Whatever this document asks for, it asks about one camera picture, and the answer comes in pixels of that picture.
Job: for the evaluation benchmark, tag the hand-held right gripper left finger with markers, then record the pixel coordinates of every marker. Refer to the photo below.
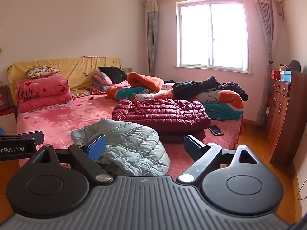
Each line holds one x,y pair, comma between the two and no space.
97,147

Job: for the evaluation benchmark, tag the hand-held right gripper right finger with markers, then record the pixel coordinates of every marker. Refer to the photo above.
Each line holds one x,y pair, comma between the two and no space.
194,148

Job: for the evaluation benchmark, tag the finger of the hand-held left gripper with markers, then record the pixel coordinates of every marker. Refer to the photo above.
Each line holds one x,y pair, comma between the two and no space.
1,130

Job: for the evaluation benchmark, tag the light green puffer jacket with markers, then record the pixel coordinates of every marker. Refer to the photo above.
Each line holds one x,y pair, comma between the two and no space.
134,143

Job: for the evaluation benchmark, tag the red white nightstand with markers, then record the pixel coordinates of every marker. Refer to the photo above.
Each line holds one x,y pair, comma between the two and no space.
7,119

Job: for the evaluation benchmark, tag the black smartphone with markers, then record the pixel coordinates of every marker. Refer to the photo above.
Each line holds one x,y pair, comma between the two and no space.
215,130

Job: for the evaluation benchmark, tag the maroon puffer jacket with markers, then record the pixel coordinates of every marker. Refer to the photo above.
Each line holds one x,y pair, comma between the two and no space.
165,112

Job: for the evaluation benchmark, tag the bed with pink sheet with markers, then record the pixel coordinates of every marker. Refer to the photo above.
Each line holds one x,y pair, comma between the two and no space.
60,117

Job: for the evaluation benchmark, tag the pink love pillows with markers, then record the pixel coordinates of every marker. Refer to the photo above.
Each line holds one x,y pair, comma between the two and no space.
40,91

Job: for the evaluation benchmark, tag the floral pillow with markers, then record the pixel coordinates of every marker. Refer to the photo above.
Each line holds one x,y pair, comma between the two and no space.
81,93

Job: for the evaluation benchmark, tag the folded blue pink blanket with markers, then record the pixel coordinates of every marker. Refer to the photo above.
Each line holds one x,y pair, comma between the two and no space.
100,81

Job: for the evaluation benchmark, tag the patterned cushion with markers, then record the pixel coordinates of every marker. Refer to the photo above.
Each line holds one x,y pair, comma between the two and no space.
42,72

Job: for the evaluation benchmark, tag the black jacket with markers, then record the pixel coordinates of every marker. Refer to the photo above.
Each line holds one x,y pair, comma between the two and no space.
236,91

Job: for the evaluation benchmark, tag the black pillow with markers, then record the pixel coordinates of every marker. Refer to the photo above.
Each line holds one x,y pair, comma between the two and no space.
115,74

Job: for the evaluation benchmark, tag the orange teal cartoon blanket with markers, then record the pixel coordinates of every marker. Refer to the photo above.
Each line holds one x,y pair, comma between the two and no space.
144,81

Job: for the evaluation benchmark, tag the yellow printed headboard cover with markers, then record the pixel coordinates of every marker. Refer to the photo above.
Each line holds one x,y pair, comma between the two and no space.
76,68

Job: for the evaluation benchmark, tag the brown wooden cabinet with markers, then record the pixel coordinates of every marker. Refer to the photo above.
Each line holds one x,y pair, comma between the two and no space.
285,115

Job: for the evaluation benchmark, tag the red box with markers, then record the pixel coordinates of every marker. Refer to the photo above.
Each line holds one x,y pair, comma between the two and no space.
275,74

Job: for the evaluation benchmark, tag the window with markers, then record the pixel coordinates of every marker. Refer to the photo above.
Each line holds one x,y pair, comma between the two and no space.
211,33

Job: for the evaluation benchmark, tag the blue box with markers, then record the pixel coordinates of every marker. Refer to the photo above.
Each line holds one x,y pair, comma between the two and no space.
286,76

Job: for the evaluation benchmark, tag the grey checked curtain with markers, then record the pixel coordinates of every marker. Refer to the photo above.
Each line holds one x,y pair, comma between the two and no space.
152,36
265,40

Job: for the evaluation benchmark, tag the black round object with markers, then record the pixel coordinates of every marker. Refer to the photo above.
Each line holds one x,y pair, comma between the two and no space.
295,65

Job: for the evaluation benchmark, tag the beige wall socket panel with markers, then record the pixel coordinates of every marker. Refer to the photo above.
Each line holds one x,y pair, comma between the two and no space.
127,70

